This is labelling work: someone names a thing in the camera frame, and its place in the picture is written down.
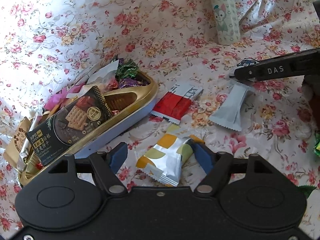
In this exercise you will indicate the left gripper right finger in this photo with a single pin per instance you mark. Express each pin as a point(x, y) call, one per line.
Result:
point(216, 165)

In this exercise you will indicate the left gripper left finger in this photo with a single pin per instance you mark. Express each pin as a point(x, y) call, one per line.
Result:
point(105, 167)

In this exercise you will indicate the grey silver snack packet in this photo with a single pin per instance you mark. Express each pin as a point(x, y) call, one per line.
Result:
point(229, 113)

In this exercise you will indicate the yellow silver snack packet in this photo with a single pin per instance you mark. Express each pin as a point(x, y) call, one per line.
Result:
point(164, 160)

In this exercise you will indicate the blue white small candy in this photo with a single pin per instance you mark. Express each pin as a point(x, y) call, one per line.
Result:
point(243, 63)

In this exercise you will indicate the red white snack packet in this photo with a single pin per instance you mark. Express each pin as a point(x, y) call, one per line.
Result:
point(177, 100)

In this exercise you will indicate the green foil candy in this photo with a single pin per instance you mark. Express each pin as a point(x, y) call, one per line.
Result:
point(316, 148)
point(126, 69)

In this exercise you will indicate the gold blue snack tin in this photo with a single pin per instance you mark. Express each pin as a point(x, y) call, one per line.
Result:
point(128, 106)

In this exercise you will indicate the black cracker packet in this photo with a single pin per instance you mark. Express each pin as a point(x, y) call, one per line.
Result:
point(69, 125)

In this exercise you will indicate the pink wrapper in tin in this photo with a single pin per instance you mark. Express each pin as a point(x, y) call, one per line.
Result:
point(61, 96)

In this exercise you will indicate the purple foil candy in tin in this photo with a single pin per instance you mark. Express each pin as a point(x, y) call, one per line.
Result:
point(129, 82)

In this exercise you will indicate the brown paper snack packet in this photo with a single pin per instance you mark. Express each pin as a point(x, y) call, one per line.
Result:
point(12, 151)

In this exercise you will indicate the green white thermos bottle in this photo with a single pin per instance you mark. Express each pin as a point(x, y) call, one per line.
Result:
point(226, 21)

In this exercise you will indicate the green foil candy in tin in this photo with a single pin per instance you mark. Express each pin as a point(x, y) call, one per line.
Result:
point(126, 69)

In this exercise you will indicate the floral bed cover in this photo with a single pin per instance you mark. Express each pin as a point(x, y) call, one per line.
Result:
point(47, 44)

